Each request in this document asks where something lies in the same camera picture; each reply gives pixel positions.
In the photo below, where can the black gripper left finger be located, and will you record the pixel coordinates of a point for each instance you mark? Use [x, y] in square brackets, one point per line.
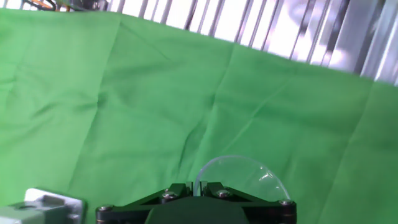
[130, 211]

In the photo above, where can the green cloth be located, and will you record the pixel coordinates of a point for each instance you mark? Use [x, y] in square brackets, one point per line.
[155, 109]

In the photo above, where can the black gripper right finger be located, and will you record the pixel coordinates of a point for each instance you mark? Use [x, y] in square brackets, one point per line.
[267, 211]

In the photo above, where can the aluminium frame beam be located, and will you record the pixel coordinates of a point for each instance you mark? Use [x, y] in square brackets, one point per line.
[87, 4]

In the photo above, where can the red button box rear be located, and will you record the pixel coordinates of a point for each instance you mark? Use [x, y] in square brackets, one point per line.
[79, 205]

